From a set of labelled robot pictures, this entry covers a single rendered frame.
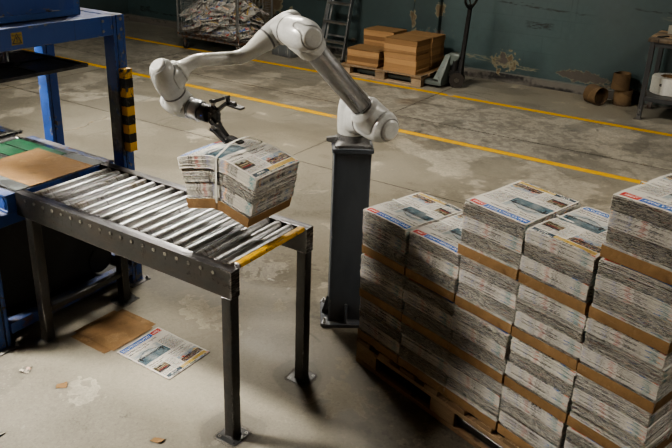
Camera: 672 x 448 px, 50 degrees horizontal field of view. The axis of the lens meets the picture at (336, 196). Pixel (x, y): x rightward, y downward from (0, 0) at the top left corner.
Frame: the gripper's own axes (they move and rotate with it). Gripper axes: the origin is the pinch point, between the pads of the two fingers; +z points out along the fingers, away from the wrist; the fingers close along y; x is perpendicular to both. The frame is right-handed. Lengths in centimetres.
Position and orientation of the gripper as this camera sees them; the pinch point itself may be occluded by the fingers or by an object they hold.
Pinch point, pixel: (240, 124)
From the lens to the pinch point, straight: 292.6
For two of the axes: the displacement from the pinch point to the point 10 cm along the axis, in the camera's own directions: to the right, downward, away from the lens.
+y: -0.8, 8.9, 4.4
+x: -5.5, 3.3, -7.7
